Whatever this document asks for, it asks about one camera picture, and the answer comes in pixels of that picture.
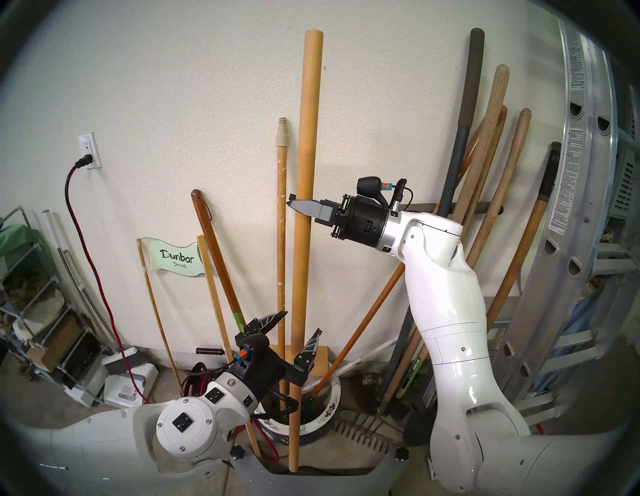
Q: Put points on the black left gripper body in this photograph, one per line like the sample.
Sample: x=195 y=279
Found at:
x=265 y=375

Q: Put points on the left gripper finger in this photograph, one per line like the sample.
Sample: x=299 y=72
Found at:
x=267 y=322
x=307 y=352

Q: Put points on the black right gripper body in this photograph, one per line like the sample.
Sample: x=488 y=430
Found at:
x=360 y=222

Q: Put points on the paint-speckled pole with threaded tip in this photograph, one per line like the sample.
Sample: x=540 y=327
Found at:
x=282 y=225

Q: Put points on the plain thick wooden dowel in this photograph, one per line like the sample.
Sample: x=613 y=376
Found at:
x=307 y=125

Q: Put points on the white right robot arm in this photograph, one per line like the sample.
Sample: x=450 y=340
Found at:
x=450 y=325

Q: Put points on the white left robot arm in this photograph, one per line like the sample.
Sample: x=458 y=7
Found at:
x=190 y=425

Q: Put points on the white flowered ceramic pot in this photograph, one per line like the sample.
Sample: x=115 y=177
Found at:
x=325 y=415

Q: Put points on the plywood board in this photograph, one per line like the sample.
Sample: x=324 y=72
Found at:
x=322 y=357

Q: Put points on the white plastic pipe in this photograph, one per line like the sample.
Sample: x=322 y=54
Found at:
x=375 y=350

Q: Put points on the black star knob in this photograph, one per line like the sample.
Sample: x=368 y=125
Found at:
x=401 y=454
x=237 y=452

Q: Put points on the metal rake head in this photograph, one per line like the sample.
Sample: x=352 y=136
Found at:
x=370 y=432

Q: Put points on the thin wooden stake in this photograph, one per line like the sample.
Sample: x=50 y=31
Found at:
x=157 y=310

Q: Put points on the green Dunbar Drive sign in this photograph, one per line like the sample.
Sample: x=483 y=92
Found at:
x=175 y=257

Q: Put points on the white dustpan with brush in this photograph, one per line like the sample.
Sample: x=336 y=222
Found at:
x=125 y=385

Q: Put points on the white pipes bundle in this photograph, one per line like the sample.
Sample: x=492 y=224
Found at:
x=75 y=270

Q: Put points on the aluminium extension ladder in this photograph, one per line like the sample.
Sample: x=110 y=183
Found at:
x=590 y=150

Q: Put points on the blue cloth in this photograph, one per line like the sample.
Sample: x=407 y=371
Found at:
x=585 y=320

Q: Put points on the green checked cloth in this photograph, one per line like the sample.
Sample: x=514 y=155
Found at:
x=20 y=245

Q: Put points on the grey vented appliance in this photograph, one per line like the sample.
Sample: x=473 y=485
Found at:
x=625 y=185

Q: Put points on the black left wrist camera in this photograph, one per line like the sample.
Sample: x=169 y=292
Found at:
x=252 y=342

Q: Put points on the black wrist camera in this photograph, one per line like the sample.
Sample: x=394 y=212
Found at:
x=252 y=342
x=370 y=186

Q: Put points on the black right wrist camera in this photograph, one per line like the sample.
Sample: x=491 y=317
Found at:
x=370 y=186

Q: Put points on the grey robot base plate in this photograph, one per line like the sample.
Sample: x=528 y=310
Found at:
x=320 y=482

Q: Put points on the white wall outlet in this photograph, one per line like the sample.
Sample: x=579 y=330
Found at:
x=87 y=145

